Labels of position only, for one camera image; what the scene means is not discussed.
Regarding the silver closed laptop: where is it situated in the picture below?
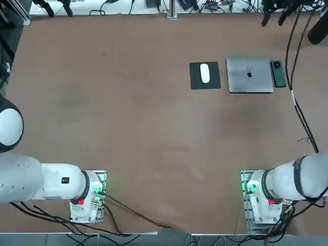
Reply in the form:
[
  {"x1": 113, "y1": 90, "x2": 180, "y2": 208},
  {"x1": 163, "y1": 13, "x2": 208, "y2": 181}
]
[{"x1": 225, "y1": 56, "x2": 275, "y2": 94}]

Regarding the aluminium frame rail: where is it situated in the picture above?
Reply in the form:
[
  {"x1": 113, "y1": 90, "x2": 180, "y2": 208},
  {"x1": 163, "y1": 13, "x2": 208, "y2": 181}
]
[{"x1": 0, "y1": 0, "x2": 32, "y2": 26}]

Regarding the black cable across table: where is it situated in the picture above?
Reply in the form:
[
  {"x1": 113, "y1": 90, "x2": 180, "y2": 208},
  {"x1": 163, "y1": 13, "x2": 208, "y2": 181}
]
[{"x1": 102, "y1": 193, "x2": 175, "y2": 229}]

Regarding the white computer mouse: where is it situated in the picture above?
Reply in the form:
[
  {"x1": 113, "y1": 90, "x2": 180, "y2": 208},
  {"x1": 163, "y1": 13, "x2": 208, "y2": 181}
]
[{"x1": 199, "y1": 63, "x2": 211, "y2": 84}]

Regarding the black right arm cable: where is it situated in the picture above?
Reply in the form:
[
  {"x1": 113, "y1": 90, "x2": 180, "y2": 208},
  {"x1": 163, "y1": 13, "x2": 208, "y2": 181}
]
[
  {"x1": 291, "y1": 10, "x2": 320, "y2": 154},
  {"x1": 285, "y1": 7, "x2": 320, "y2": 153}
]

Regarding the black mouse pad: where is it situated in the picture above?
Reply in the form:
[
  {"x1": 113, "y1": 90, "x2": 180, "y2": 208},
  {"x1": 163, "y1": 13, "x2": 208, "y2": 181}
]
[{"x1": 189, "y1": 61, "x2": 221, "y2": 90}]

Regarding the dark power adapter box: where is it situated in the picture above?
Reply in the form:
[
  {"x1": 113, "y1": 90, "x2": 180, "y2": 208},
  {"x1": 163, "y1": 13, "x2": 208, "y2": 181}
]
[{"x1": 178, "y1": 0, "x2": 198, "y2": 11}]

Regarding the black base cable bundle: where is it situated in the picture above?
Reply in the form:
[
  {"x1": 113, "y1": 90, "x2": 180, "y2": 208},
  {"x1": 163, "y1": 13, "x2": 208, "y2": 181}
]
[{"x1": 266, "y1": 202, "x2": 298, "y2": 246}]

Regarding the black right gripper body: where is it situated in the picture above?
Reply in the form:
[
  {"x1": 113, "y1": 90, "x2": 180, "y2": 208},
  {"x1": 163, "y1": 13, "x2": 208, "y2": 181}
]
[{"x1": 262, "y1": 0, "x2": 302, "y2": 12}]

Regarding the dark green model phone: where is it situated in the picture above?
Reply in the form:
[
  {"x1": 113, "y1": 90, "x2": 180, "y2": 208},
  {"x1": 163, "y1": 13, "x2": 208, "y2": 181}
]
[{"x1": 270, "y1": 59, "x2": 287, "y2": 89}]

